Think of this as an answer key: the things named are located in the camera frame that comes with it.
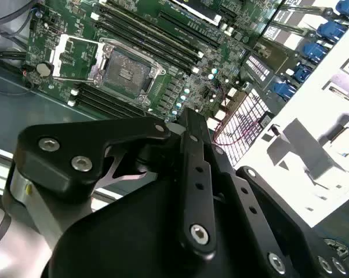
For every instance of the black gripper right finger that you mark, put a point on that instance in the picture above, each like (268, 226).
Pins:
(250, 202)

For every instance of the metal socket cover frame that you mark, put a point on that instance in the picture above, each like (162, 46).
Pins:
(56, 62)

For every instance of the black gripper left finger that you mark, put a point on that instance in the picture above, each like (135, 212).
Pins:
(61, 162)

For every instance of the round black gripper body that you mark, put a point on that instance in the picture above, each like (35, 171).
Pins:
(128, 231)

